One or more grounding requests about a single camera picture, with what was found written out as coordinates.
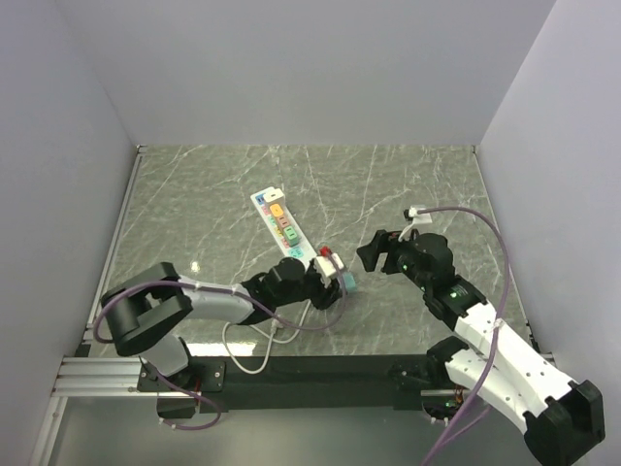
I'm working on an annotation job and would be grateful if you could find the teal charger plug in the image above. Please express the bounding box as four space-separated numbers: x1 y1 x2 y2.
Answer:
341 272 357 294

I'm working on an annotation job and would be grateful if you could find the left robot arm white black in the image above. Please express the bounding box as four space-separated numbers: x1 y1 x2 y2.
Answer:
93 253 346 390

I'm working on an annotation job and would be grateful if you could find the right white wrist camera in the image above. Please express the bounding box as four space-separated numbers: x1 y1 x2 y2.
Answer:
404 206 433 226

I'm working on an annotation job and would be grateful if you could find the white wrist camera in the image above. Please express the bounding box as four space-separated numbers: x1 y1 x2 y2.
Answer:
313 246 345 284
404 206 433 226

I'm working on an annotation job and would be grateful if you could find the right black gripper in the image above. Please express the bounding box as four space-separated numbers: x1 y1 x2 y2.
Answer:
356 226 432 291

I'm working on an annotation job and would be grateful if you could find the green charger plug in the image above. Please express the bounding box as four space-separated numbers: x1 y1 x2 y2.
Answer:
282 225 300 247

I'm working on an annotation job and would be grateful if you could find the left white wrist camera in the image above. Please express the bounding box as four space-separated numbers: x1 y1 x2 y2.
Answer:
313 246 345 284

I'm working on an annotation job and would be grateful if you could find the white power strip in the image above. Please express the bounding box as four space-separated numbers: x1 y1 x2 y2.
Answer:
250 186 316 268

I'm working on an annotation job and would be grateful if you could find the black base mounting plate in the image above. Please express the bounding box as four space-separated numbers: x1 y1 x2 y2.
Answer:
135 353 486 418

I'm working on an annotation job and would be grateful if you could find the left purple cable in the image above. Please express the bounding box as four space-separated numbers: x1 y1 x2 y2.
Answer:
94 251 348 431

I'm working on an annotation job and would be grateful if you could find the yellow charger plug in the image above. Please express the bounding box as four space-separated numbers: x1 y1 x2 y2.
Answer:
270 203 284 218

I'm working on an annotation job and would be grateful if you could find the white power cord with plug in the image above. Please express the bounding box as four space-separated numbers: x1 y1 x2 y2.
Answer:
222 300 311 376

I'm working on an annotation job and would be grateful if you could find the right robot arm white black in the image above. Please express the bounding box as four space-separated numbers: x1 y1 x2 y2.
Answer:
357 230 605 465

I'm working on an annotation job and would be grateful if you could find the aluminium rail frame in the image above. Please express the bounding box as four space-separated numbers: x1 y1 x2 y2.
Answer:
28 144 567 466

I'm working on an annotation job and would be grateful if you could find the pink charger plug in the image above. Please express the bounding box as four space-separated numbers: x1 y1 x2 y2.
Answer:
277 216 290 229

